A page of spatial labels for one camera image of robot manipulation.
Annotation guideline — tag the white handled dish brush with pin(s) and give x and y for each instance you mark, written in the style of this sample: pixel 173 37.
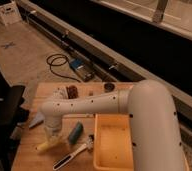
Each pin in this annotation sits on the white handled dish brush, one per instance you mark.
pixel 87 145

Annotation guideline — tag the blue grey power box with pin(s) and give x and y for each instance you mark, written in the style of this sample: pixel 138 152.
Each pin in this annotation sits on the blue grey power box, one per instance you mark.
pixel 82 70

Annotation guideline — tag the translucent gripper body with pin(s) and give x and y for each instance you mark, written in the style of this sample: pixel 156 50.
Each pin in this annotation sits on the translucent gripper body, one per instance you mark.
pixel 52 134

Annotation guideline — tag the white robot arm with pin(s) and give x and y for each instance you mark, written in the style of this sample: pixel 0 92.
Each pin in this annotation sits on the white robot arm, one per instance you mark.
pixel 147 100

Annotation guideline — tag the white storage crate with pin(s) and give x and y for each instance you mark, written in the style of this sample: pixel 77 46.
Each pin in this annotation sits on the white storage crate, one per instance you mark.
pixel 9 13

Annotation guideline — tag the yellow plastic bin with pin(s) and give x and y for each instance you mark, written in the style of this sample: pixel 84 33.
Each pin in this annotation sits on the yellow plastic bin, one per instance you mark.
pixel 124 144

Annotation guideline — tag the blue green sponge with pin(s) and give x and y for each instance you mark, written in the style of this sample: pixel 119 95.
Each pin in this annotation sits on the blue green sponge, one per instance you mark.
pixel 75 133

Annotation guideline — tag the yellow banana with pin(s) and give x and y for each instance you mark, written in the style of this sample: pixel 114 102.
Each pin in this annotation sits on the yellow banana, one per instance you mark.
pixel 53 142

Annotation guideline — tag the black chair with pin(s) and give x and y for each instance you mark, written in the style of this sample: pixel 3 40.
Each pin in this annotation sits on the black chair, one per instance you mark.
pixel 11 112

